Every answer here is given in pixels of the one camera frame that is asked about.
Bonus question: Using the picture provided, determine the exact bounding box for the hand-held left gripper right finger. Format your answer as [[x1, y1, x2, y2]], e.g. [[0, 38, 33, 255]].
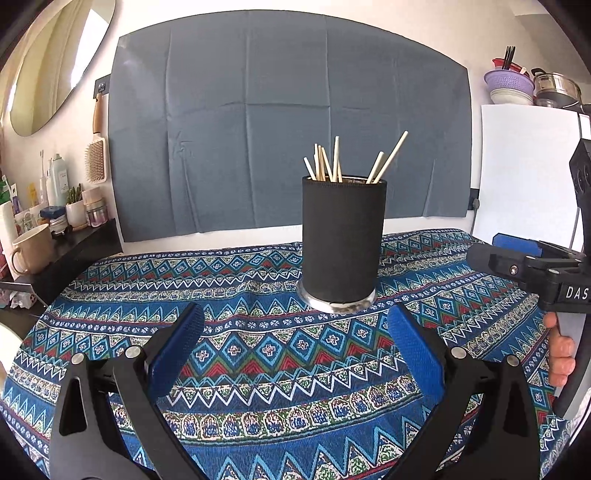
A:
[[387, 305, 541, 480]]

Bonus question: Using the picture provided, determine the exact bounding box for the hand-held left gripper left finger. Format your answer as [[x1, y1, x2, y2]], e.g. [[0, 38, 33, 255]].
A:
[[50, 302, 206, 480]]

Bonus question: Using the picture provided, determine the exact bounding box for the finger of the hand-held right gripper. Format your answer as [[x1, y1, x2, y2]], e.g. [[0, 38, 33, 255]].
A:
[[492, 232, 583, 264], [466, 242, 579, 292]]

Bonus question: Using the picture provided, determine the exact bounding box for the black cylindrical utensil holder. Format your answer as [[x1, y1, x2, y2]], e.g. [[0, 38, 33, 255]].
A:
[[298, 175, 387, 312]]

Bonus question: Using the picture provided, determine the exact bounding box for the bunch of wooden chopsticks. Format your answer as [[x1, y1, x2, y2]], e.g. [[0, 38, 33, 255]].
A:
[[302, 130, 409, 184]]

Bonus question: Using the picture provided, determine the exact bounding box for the person's right hand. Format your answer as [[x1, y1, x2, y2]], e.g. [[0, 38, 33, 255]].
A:
[[544, 311, 577, 388]]

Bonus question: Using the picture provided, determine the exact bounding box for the white board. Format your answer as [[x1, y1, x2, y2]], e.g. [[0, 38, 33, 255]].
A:
[[471, 104, 591, 254]]

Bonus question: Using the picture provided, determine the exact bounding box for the blue patterned tablecloth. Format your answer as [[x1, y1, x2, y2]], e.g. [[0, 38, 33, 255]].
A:
[[0, 228, 573, 480]]

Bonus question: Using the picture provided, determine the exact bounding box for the black side shelf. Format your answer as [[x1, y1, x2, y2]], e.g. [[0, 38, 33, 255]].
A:
[[0, 218, 124, 324]]

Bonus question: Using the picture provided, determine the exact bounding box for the white bowl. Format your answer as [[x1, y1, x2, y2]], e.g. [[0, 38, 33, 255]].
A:
[[489, 88, 534, 106]]

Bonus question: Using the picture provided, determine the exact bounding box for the pink jar with beige lid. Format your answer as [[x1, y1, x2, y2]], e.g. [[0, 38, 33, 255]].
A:
[[83, 187, 109, 228]]

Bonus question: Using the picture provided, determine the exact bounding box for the steel pot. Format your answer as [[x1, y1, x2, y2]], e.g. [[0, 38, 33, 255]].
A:
[[531, 68, 583, 109]]

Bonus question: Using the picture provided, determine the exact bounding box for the purple colander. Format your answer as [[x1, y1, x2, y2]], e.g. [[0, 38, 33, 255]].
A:
[[484, 69, 534, 95]]

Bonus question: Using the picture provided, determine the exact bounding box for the tissue pack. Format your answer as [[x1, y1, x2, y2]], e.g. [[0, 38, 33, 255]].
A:
[[0, 288, 38, 310]]

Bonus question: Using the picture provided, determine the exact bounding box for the succulent in white pot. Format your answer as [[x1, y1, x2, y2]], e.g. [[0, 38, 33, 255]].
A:
[[65, 184, 88, 228]]

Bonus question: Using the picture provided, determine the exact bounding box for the white chair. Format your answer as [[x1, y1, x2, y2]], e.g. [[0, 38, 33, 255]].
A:
[[0, 323, 24, 384]]

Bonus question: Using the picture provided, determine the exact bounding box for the beige mug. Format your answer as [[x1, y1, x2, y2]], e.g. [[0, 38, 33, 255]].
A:
[[10, 224, 57, 275]]

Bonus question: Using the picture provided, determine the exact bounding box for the red plastic container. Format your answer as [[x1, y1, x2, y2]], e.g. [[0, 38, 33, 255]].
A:
[[492, 58, 528, 75]]

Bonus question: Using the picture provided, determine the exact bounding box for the blue tin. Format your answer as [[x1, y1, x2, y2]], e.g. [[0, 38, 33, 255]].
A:
[[39, 205, 68, 227]]

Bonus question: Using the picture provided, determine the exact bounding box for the white bottle with grey cap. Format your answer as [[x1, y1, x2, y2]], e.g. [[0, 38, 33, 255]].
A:
[[46, 153, 69, 208]]

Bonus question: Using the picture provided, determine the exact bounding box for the wooden hairbrush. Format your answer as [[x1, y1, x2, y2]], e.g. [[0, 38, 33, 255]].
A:
[[84, 95, 109, 184]]

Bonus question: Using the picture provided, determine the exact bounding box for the white electric toothbrush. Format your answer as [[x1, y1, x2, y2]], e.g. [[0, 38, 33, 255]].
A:
[[38, 148, 49, 206]]

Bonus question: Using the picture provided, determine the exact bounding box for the grey wall cloth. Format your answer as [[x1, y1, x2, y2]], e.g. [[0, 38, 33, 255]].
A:
[[107, 13, 472, 243]]

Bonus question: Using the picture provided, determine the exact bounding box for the oval wall mirror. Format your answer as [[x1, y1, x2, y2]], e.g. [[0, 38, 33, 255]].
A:
[[9, 0, 116, 137]]

